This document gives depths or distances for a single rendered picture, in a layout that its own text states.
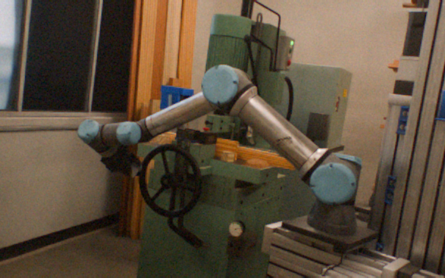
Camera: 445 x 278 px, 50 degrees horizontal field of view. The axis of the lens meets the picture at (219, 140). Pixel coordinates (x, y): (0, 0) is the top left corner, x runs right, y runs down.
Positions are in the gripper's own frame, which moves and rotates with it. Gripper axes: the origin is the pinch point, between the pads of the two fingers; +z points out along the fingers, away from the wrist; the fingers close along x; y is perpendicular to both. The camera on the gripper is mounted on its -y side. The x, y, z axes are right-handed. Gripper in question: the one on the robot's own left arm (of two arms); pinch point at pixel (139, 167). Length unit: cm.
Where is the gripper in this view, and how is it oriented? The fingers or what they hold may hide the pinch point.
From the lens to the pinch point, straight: 186.4
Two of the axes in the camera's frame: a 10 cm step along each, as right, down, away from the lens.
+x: 8.8, 1.7, -4.5
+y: -3.5, 8.7, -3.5
